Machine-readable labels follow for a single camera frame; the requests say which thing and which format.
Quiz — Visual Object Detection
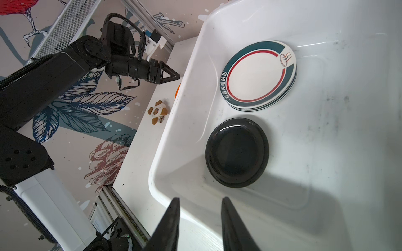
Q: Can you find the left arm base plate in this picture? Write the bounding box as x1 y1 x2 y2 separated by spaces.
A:
83 216 151 251

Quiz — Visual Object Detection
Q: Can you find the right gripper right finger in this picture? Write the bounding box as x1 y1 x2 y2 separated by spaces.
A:
221 197 260 251

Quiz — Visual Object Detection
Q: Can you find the white plastic bin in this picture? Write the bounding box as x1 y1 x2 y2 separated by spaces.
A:
149 1 402 251

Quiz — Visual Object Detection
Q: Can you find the white plate green red rim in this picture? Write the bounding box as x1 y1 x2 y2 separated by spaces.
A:
219 40 297 108

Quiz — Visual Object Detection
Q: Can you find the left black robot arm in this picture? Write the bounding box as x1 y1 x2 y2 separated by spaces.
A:
1 13 180 251

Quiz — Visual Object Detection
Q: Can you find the white wire mesh shelf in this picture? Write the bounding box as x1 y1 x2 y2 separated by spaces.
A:
23 0 101 65

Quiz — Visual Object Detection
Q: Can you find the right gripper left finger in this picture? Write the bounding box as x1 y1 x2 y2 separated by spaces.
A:
143 197 181 251

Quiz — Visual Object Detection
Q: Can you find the orange plate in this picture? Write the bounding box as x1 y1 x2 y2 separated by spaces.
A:
174 84 181 100

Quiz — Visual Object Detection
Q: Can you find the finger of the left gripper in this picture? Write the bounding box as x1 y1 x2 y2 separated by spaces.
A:
158 61 180 84

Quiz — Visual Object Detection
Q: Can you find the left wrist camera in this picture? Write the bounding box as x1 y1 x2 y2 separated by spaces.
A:
144 30 167 62

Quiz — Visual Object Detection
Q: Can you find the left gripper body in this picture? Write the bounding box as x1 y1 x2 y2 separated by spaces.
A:
105 55 162 84

